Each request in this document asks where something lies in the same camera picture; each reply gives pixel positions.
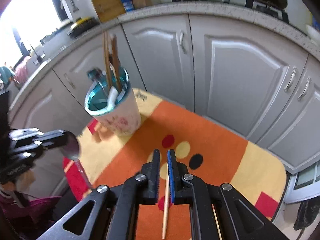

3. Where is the pale wooden chopstick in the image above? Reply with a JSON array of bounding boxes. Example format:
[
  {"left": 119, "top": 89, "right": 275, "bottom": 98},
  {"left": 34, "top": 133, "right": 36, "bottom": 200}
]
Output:
[{"left": 162, "top": 163, "right": 170, "bottom": 239}]

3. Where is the white ceramic spoon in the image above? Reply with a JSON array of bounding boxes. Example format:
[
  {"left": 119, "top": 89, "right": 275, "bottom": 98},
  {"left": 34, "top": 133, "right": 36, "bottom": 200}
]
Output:
[{"left": 107, "top": 86, "right": 119, "bottom": 106}]

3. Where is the brown wooden chopstick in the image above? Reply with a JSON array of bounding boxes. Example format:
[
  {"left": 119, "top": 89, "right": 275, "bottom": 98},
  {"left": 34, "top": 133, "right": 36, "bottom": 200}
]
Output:
[
  {"left": 111, "top": 34, "right": 122, "bottom": 93},
  {"left": 103, "top": 31, "right": 112, "bottom": 89}
]

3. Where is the magenta sleeved left forearm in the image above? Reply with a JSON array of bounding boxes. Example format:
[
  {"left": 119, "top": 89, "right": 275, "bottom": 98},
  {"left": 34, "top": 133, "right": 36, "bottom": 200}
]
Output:
[{"left": 0, "top": 192, "right": 78, "bottom": 240}]

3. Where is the left hand in white glove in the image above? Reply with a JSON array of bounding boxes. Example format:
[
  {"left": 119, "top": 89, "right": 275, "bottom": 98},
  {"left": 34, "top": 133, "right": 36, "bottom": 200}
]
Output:
[{"left": 1, "top": 170, "right": 35, "bottom": 207}]

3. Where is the orange yellow red towel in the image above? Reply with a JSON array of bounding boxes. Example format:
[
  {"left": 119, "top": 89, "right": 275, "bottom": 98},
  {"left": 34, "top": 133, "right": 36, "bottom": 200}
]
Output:
[{"left": 79, "top": 89, "right": 286, "bottom": 239}]

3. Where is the teal rimmed utensil holder cup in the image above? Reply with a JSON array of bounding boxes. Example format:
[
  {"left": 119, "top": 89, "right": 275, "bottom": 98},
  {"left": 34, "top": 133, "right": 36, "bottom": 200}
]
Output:
[{"left": 84, "top": 67, "right": 142, "bottom": 136}]

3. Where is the yellow lidded black casserole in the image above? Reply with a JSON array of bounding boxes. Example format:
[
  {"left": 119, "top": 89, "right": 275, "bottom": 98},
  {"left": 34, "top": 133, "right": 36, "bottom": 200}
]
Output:
[{"left": 67, "top": 17, "right": 99, "bottom": 38}]

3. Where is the wooden cutting board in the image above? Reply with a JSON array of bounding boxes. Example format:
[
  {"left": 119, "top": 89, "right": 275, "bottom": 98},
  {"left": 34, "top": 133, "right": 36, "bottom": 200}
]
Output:
[{"left": 91, "top": 0, "right": 126, "bottom": 23}]

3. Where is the blue white salt bag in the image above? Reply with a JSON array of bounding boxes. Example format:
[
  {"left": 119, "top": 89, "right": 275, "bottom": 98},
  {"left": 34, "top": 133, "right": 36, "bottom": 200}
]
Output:
[{"left": 120, "top": 0, "right": 135, "bottom": 12}]

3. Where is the black glass gas stove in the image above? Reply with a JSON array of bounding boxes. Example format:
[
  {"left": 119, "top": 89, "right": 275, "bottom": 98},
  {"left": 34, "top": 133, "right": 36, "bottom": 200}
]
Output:
[{"left": 171, "top": 0, "right": 289, "bottom": 23}]

